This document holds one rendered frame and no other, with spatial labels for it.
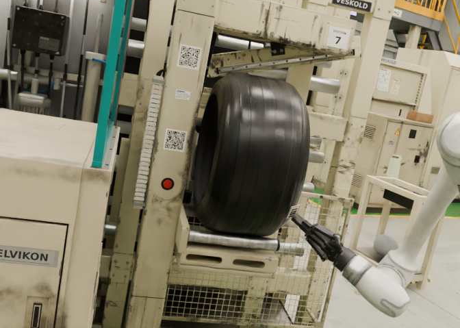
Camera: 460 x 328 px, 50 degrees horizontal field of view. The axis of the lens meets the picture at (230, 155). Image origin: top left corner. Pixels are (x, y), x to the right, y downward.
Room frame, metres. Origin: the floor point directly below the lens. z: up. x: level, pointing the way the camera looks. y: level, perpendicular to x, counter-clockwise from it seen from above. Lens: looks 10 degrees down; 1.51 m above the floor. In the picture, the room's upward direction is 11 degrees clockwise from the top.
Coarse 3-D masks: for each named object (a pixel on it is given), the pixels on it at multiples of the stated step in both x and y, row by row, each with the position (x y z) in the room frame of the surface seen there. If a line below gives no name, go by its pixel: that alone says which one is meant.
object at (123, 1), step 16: (128, 0) 1.32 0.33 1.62; (128, 16) 1.46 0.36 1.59; (112, 32) 0.93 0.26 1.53; (112, 48) 0.93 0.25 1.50; (112, 64) 0.93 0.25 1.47; (112, 80) 0.93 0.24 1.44; (112, 96) 1.18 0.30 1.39; (112, 112) 1.39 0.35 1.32; (112, 128) 1.37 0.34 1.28; (96, 144) 0.93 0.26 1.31; (96, 160) 0.93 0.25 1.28
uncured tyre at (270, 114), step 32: (224, 96) 1.67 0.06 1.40; (256, 96) 1.65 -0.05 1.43; (288, 96) 1.70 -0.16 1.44; (224, 128) 1.59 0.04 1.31; (256, 128) 1.57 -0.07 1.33; (288, 128) 1.61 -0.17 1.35; (224, 160) 1.55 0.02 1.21; (256, 160) 1.55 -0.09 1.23; (288, 160) 1.57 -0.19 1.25; (224, 192) 1.55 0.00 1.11; (256, 192) 1.55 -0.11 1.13; (288, 192) 1.58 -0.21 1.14; (224, 224) 1.62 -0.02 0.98; (256, 224) 1.62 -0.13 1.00
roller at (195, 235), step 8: (192, 232) 1.65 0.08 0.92; (200, 232) 1.66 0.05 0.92; (208, 232) 1.67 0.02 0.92; (216, 232) 1.69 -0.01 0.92; (192, 240) 1.65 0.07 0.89; (200, 240) 1.66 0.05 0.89; (208, 240) 1.66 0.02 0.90; (216, 240) 1.67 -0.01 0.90; (224, 240) 1.67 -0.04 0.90; (232, 240) 1.68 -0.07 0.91; (240, 240) 1.69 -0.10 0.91; (248, 240) 1.70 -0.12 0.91; (256, 240) 1.70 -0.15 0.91; (264, 240) 1.71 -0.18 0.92; (272, 240) 1.72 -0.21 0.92; (256, 248) 1.71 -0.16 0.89; (264, 248) 1.71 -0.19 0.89; (272, 248) 1.71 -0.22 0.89
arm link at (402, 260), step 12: (444, 168) 1.38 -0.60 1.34; (444, 180) 1.37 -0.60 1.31; (432, 192) 1.40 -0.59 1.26; (444, 192) 1.37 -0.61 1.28; (456, 192) 1.36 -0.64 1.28; (432, 204) 1.39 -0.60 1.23; (444, 204) 1.38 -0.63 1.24; (420, 216) 1.44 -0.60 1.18; (432, 216) 1.41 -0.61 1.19; (420, 228) 1.46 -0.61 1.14; (432, 228) 1.45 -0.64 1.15; (408, 240) 1.54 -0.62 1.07; (420, 240) 1.50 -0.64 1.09; (396, 252) 1.57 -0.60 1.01; (408, 252) 1.54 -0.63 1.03; (384, 264) 1.56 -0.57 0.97; (396, 264) 1.54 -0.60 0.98; (408, 264) 1.54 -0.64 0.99; (408, 276) 1.53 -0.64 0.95
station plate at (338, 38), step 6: (330, 30) 2.08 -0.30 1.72; (336, 30) 2.08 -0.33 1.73; (342, 30) 2.09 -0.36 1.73; (348, 30) 2.10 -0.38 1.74; (330, 36) 2.08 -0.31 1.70; (336, 36) 2.09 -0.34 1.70; (342, 36) 2.09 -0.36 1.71; (348, 36) 2.10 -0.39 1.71; (330, 42) 2.08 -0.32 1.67; (336, 42) 2.09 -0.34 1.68; (342, 42) 2.09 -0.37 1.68; (342, 48) 2.09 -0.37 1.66
